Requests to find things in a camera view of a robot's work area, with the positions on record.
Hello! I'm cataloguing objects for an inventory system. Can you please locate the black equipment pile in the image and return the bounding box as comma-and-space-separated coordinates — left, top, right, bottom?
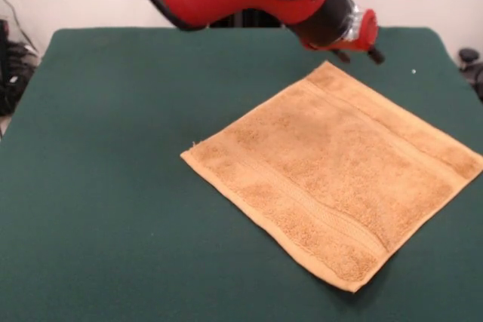
0, 18, 41, 118

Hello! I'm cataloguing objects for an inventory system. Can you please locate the black metal stand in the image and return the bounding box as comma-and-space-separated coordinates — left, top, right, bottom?
208, 8, 285, 29

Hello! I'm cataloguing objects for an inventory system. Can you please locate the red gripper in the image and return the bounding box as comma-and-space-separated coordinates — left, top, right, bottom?
303, 8, 386, 65

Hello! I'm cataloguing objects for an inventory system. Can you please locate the dark green table cloth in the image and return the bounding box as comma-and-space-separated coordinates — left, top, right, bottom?
0, 26, 483, 322

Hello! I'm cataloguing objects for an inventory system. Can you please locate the tan terry towel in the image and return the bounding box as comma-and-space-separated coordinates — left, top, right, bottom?
180, 60, 483, 294

